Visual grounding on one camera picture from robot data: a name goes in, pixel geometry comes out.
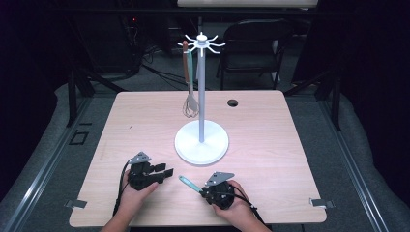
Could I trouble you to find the person's left hand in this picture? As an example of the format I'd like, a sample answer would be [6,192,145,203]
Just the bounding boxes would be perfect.
[119,180,159,216]

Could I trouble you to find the teal handled pastry brush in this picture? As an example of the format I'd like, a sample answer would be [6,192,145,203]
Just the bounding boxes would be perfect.
[178,175,204,195]

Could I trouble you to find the black metal frame stand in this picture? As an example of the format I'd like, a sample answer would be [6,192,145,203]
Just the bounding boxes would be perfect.
[283,69,342,131]
[66,69,127,128]

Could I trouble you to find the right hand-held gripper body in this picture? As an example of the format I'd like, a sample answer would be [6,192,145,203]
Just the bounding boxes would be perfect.
[205,172,235,211]

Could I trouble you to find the wooden handled wire whisk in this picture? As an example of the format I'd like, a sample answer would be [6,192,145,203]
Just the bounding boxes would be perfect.
[182,40,200,119]

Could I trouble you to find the metal floor rail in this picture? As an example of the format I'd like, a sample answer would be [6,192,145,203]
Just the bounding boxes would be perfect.
[317,98,393,232]
[0,96,95,232]

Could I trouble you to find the metal table bracket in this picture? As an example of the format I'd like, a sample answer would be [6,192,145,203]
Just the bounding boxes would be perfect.
[309,197,336,209]
[64,199,88,210]

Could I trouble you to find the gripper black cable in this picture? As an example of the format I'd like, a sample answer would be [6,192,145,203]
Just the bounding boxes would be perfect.
[112,159,132,218]
[225,184,266,226]

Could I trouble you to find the black folding chair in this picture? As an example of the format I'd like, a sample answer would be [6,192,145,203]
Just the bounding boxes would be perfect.
[216,18,295,91]

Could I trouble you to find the black floor cables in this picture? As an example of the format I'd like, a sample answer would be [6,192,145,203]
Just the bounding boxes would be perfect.
[141,44,202,92]

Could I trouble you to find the dark equipment with red light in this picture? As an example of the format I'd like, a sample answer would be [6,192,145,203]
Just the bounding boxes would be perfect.
[120,14,145,78]

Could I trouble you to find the white utensil stand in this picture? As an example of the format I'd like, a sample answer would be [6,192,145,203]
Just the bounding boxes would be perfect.
[174,31,230,167]

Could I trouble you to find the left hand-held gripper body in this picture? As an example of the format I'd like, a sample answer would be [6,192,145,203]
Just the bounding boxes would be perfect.
[128,151,159,191]

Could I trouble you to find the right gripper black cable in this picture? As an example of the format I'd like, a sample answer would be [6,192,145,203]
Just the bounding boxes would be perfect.
[225,184,266,226]

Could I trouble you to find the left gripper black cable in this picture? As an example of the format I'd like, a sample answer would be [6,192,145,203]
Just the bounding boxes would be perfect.
[112,159,132,218]

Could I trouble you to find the person's right hand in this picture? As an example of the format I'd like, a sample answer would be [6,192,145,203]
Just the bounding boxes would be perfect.
[211,180,255,223]

